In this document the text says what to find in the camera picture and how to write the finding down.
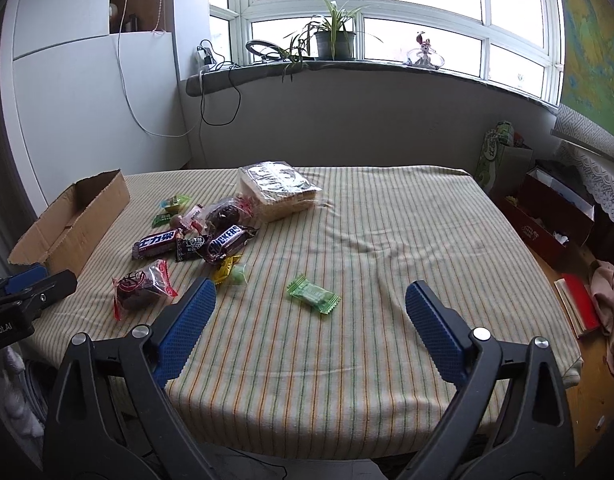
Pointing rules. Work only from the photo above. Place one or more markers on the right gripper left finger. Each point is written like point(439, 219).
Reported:
point(178, 328)

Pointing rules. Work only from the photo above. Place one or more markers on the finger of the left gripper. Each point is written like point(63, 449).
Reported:
point(18, 282)
point(42, 294)

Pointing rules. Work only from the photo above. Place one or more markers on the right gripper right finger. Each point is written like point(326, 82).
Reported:
point(444, 333)

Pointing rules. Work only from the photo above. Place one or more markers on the dark cake red-trim wrapper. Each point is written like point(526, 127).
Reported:
point(141, 288)

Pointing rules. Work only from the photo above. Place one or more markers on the Snickers bar English label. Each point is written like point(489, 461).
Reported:
point(227, 244)

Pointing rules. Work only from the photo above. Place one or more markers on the wafer biscuit pack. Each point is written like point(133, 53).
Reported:
point(276, 190)

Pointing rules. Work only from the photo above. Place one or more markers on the brown cardboard box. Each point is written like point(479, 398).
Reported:
point(67, 232)

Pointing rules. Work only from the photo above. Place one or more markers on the white fluffy cloth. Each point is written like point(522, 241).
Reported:
point(13, 400)

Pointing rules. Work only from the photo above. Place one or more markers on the yellow candy wrapper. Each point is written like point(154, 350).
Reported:
point(224, 269)

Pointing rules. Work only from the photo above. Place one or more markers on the pale green small candy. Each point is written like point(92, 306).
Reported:
point(238, 275)

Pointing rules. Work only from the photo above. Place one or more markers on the black cookie packet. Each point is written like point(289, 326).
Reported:
point(190, 248)

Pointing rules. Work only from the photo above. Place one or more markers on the Snickers bar Chinese label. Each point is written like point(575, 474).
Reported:
point(156, 245)

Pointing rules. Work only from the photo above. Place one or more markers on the red white small packet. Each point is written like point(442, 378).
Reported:
point(191, 222)

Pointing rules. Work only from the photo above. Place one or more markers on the small dark green packet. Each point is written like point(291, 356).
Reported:
point(161, 220)

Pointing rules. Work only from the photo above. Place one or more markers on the striped tablecloth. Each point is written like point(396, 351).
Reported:
point(271, 375)

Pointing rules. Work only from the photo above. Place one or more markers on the yellow green jelly cup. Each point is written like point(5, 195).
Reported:
point(175, 204)

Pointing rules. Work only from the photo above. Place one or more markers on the red white book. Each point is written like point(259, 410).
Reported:
point(577, 304)

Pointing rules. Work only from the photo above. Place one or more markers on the light green candy packet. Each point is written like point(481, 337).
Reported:
point(316, 296)

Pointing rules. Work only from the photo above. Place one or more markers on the pink cloth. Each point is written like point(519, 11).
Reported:
point(601, 285)

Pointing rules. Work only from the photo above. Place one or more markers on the dark red open box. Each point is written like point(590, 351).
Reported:
point(550, 210)

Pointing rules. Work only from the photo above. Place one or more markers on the green shopping bag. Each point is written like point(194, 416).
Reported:
point(503, 161)

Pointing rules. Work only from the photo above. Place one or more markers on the white cabinet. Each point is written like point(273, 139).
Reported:
point(78, 99)

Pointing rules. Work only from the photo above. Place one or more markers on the white lace cloth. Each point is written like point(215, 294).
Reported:
point(590, 149)

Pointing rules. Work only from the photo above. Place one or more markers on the white power strip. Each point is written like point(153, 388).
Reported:
point(205, 56)

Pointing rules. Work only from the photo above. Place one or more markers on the small figurine on sill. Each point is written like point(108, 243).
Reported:
point(425, 56)

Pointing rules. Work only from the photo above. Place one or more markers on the potted spider plant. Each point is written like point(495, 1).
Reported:
point(330, 31)

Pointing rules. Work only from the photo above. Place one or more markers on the wall map poster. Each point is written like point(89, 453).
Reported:
point(588, 81)

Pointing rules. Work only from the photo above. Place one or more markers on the window frame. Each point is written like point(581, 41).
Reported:
point(515, 44)

